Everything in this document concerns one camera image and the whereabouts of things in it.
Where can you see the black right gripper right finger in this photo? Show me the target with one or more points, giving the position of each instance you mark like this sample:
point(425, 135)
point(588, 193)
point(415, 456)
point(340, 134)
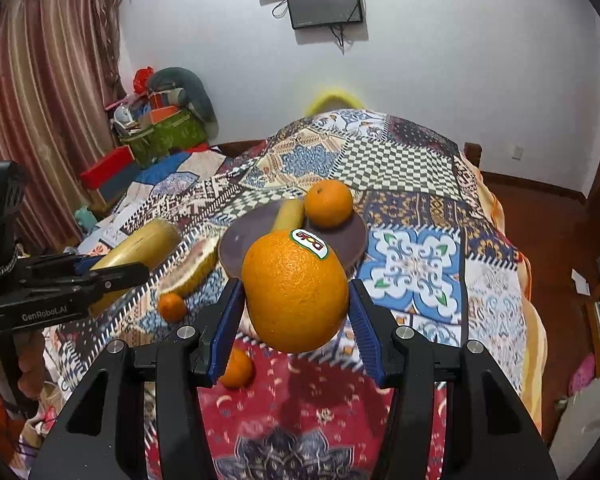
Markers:
point(489, 433)

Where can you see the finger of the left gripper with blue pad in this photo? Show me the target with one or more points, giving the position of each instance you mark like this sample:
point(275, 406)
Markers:
point(57, 266)

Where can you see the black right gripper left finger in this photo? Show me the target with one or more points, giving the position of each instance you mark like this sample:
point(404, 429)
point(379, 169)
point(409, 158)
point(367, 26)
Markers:
point(99, 434)

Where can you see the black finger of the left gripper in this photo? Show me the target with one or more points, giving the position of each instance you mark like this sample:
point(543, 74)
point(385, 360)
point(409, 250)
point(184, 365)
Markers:
point(108, 284)

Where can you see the yellow-green pomelo piece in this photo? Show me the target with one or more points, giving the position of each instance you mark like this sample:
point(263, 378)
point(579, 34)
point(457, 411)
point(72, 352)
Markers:
point(150, 245)

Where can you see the peeled pomelo wedge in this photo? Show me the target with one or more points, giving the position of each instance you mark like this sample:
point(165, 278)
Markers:
point(189, 274)

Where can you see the small mandarin orange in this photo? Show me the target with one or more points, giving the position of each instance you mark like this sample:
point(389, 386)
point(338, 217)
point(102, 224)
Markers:
point(238, 371)

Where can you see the large orange with sticker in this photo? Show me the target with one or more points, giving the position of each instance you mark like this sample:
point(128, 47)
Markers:
point(297, 292)

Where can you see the medium orange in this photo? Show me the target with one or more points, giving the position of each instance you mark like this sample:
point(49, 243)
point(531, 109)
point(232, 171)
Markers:
point(328, 204)

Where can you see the operator hand orange sleeve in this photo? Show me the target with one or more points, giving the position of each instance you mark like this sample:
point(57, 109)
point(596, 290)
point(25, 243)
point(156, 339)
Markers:
point(32, 366)

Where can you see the red rectangular box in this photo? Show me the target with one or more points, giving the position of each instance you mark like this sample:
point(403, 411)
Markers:
point(109, 166)

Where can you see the dark purple plate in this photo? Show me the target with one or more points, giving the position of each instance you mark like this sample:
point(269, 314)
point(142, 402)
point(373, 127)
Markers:
point(348, 240)

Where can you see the patchwork patterned bedspread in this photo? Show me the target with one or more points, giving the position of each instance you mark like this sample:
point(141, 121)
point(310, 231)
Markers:
point(436, 257)

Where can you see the striped red curtain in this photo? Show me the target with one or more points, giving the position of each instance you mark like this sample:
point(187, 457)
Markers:
point(59, 69)

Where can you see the grey plush toy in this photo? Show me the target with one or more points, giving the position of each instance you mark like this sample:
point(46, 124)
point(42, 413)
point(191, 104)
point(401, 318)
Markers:
point(192, 94)

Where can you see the small black wall monitor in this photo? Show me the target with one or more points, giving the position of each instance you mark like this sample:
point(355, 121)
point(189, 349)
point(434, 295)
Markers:
point(318, 13)

